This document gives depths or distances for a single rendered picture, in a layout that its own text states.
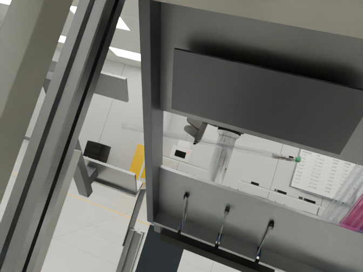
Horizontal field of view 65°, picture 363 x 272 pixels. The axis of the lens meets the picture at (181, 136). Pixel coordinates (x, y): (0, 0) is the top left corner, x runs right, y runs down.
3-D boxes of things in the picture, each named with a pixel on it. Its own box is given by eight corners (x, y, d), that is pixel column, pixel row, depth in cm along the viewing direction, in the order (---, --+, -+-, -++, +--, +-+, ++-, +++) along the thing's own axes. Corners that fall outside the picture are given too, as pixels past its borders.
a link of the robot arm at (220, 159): (190, 209, 142) (222, 108, 149) (219, 220, 138) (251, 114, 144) (185, 210, 131) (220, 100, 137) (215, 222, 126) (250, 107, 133)
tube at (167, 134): (298, 163, 81) (298, 159, 82) (301, 161, 80) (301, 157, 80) (121, 128, 77) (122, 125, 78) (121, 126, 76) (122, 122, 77)
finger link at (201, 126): (179, 134, 78) (190, 111, 83) (199, 143, 77) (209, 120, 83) (181, 127, 75) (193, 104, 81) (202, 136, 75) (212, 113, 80)
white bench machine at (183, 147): (170, 158, 659) (176, 139, 663) (189, 163, 654) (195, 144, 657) (168, 157, 623) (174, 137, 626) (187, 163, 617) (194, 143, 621)
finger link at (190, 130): (176, 142, 81) (188, 118, 86) (196, 150, 81) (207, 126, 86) (178, 137, 79) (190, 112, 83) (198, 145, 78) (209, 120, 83)
